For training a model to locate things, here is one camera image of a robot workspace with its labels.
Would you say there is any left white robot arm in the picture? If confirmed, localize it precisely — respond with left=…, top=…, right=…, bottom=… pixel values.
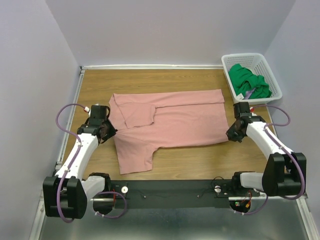
left=42, top=105, right=117, bottom=223

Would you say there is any aluminium front rail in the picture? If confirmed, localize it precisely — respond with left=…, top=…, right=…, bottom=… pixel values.
left=39, top=177, right=308, bottom=201

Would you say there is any green t shirt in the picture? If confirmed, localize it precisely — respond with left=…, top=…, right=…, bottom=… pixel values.
left=228, top=64, right=272, bottom=100

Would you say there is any aluminium left side rail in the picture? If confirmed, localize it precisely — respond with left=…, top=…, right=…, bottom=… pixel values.
left=52, top=69, right=85, bottom=176

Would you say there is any white back edge strip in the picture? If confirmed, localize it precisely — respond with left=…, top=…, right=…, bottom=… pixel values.
left=80, top=64, right=223, bottom=71

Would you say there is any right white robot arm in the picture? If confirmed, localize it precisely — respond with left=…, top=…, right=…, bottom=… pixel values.
left=226, top=101, right=307, bottom=200

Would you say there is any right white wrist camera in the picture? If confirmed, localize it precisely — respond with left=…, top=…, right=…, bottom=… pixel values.
left=249, top=106, right=257, bottom=116

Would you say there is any aluminium rail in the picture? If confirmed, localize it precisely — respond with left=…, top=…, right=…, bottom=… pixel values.
left=39, top=177, right=308, bottom=201
left=52, top=69, right=85, bottom=176

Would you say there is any pink printed t shirt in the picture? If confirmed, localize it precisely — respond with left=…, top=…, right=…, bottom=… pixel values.
left=109, top=89, right=229, bottom=175

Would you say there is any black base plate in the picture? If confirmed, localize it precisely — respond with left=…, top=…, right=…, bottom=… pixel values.
left=89, top=179, right=261, bottom=216

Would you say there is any white plastic basket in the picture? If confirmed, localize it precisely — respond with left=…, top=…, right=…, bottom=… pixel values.
left=221, top=53, right=283, bottom=105

